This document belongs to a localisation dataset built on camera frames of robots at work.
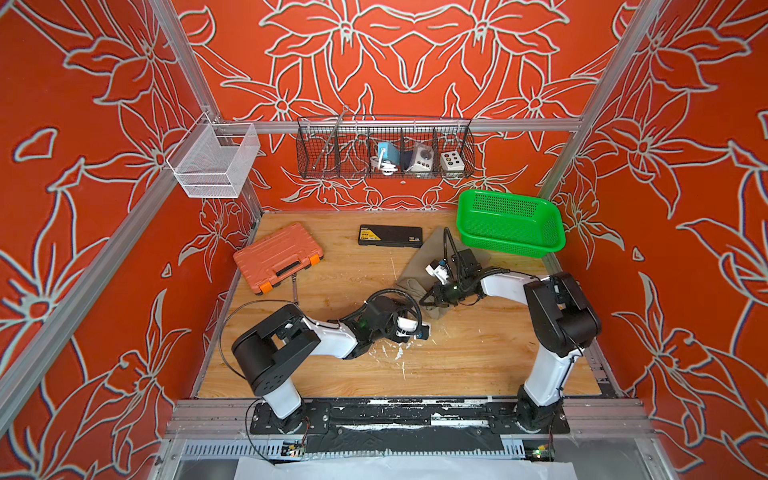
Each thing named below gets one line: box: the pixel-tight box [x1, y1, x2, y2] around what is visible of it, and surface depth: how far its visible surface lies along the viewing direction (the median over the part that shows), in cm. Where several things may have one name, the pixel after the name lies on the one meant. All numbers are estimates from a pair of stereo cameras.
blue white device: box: [370, 141, 401, 176], surface depth 87 cm
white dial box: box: [405, 143, 434, 172], surface depth 93 cm
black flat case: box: [358, 224, 424, 248], surface depth 112 cm
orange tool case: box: [233, 223, 324, 294], surface depth 102 cm
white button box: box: [440, 151, 465, 171], surface depth 97 cm
